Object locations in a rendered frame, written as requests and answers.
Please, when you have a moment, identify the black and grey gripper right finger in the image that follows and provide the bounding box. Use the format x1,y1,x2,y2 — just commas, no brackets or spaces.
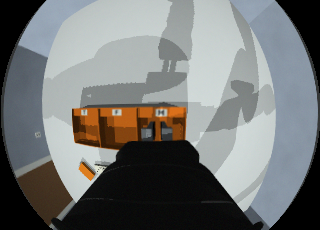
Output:
160,121,173,141

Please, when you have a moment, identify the orange divided tray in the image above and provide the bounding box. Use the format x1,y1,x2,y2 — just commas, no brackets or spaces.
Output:
72,107,186,150

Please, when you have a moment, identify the orange square pad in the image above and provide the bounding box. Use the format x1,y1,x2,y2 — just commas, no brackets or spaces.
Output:
79,162,95,181

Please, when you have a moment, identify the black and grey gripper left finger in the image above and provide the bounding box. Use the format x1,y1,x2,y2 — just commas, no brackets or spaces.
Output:
141,121,155,141

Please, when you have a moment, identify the white domino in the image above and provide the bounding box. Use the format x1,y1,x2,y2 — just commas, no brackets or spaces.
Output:
94,164,108,173

